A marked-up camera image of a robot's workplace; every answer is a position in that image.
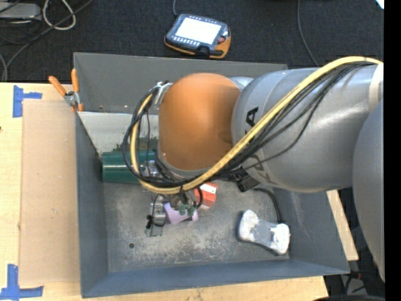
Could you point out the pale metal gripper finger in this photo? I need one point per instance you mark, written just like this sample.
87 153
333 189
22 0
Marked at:
159 207
156 227

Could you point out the lilac flat block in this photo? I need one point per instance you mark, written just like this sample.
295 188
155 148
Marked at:
175 216

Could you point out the red and white box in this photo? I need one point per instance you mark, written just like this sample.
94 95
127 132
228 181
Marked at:
209 197

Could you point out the grey metal bin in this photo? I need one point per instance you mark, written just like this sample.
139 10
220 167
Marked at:
194 249

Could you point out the dark green flat block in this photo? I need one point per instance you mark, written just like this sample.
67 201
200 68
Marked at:
117 168

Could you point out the pale flat board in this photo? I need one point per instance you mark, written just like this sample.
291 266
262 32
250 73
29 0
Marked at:
48 193

